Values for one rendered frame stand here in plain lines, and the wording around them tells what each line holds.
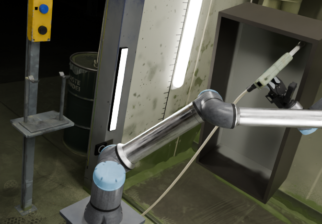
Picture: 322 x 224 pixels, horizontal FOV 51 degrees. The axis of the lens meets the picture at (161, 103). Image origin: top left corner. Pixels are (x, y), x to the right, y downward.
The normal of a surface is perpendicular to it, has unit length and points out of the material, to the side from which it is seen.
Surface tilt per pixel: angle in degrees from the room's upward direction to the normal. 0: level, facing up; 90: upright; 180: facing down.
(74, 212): 0
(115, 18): 90
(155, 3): 90
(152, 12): 90
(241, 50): 102
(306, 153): 57
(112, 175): 5
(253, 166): 12
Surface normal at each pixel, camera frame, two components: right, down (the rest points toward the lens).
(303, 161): -0.44, -0.34
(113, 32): -0.65, 0.18
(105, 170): 0.19, -0.87
